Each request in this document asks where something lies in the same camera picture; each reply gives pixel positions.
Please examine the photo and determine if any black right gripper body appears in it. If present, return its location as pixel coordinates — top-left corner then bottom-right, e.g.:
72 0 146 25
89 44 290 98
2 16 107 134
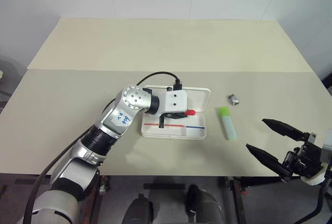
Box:
283 132 324 179

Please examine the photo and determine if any green highlighter marker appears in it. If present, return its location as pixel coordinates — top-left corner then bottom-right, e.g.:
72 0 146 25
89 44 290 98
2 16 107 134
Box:
217 106 238 141

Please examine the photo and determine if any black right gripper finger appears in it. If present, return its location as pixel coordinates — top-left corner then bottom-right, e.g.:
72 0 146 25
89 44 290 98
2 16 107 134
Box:
261 118 311 142
245 143 292 184

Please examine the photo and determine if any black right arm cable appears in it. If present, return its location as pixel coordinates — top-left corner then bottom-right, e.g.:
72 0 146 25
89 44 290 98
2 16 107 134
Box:
295 165 332 224

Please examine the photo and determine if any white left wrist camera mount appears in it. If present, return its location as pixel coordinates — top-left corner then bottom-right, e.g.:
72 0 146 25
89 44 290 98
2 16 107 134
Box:
157 90 188 118

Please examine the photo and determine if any dark rounded shape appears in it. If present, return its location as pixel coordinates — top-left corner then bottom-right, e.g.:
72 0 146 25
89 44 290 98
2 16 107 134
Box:
186 184 227 224
121 193 154 224

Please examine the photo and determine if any white plastic tray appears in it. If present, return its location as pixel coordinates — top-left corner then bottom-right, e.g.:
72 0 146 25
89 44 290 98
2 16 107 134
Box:
141 85 211 141

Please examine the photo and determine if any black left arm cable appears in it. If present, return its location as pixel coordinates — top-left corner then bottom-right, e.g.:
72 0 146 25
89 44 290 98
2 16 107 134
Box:
22 71 184 224

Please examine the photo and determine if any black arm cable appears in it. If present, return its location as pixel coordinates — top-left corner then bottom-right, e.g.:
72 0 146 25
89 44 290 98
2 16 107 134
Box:
295 165 332 224
22 71 184 224

